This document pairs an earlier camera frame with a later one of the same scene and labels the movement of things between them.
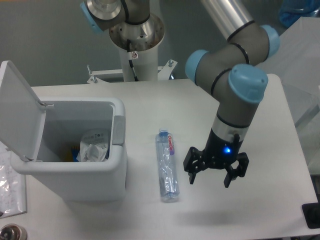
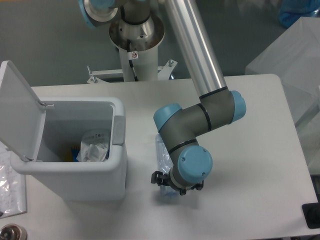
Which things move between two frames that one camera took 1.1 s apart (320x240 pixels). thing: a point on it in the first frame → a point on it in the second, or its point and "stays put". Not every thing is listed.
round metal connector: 10,231 stays put
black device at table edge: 311,213 stays put
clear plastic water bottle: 168,183 stays put
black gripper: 219,153 → 158,177
